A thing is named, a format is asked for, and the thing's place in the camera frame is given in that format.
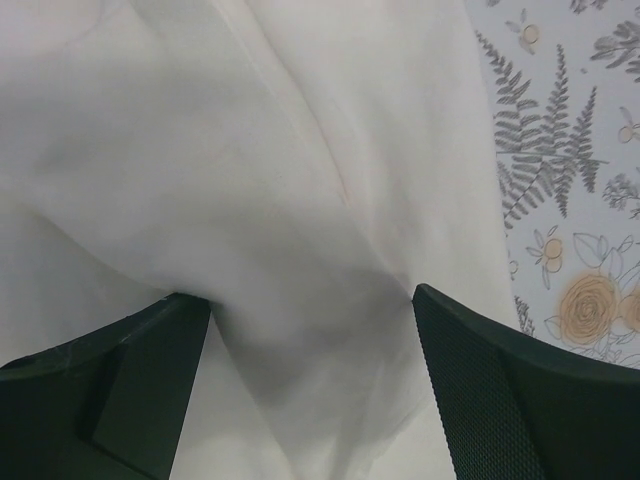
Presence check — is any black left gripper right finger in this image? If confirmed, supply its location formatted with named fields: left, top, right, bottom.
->
left=412, top=284, right=639, bottom=479

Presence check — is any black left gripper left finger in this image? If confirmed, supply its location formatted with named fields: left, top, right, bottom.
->
left=1, top=294, right=210, bottom=479

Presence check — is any white t shirt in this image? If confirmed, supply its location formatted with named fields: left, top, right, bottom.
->
left=1, top=1, right=516, bottom=479

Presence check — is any floral table cloth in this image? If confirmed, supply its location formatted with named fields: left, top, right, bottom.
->
left=467, top=0, right=639, bottom=368

